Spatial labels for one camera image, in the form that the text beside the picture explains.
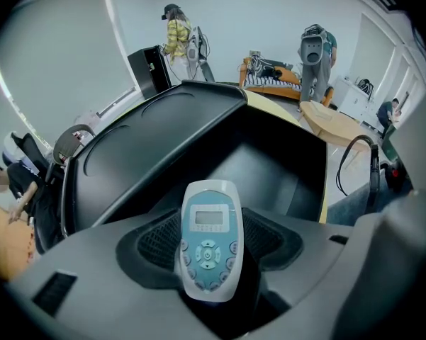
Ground black box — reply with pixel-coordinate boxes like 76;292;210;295
60;79;329;242

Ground black device cable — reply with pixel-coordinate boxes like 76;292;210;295
335;135;381;212

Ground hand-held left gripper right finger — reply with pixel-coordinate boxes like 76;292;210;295
233;189;426;340

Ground striped cloth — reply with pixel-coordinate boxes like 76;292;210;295
246;57;302;90

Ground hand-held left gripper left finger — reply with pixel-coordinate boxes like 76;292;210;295
5;210;213;340

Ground orange sofa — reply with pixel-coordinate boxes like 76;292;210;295
239;57;334;108
0;203;36;283

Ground person's grey trousers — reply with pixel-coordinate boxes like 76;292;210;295
325;182;391;226

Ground white cabinet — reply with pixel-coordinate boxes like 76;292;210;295
335;76;383;131

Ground grey backpack rig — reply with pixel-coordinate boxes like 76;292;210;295
186;25;215;83
297;23;332;67

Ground black chest device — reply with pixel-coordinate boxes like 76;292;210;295
381;161;412;193

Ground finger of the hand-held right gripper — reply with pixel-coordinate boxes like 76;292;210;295
389;79;426;193

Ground small white object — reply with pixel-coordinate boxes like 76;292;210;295
173;178;244;303

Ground black office chair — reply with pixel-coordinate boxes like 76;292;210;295
1;131;63;186

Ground oval wooden table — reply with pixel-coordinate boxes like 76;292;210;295
299;100;371;169

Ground black bag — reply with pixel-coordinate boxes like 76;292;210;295
356;79;375;101

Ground black cabinet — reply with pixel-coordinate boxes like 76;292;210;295
127;45;173;101

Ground white cloth on chair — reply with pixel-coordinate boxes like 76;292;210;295
3;131;22;155

